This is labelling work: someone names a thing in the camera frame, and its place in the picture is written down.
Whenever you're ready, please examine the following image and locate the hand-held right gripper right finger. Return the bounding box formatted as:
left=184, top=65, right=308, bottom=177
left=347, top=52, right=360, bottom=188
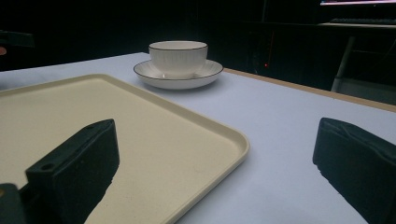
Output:
left=312, top=117, right=396, bottom=224

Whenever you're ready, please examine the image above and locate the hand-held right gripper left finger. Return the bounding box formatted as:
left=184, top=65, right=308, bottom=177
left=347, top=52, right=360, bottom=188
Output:
left=18, top=119, right=120, bottom=224

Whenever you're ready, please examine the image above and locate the beige plastic tray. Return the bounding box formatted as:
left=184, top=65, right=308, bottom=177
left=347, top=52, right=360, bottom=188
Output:
left=0, top=73, right=251, bottom=224

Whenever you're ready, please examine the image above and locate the light desk with metal leg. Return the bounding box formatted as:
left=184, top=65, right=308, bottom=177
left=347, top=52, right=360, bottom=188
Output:
left=317, top=21, right=396, bottom=93

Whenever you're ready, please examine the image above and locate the dark keyboard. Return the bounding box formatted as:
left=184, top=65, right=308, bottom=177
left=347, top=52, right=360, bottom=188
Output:
left=329, top=18, right=396, bottom=26

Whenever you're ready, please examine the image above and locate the white ribbed cup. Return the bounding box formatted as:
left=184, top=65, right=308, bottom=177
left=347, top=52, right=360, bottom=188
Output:
left=148, top=40, right=209, bottom=80

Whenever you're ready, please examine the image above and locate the monitor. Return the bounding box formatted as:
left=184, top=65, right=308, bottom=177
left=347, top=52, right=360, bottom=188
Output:
left=319, top=0, right=396, bottom=7

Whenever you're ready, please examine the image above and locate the white ribbed saucer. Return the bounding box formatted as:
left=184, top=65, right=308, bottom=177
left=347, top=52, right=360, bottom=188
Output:
left=133, top=59, right=224, bottom=91

